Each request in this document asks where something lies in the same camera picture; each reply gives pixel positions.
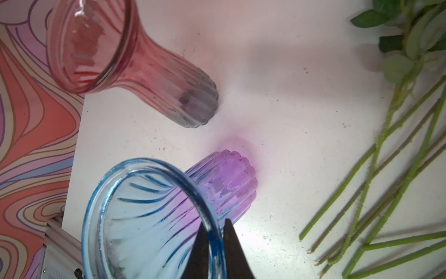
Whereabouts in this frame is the red grey glass vase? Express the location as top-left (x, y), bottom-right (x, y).
top-left (46, 1), bottom-right (219, 128)

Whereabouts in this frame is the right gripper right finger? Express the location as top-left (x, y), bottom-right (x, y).
top-left (223, 219), bottom-right (255, 279)

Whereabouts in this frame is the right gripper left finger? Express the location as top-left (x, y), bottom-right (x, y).
top-left (181, 223), bottom-right (209, 279)

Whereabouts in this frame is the blue purple glass vase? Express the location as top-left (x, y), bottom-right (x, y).
top-left (82, 150), bottom-right (258, 279)

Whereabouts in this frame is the bunch of artificial flowers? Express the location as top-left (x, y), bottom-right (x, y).
top-left (299, 1), bottom-right (446, 279)

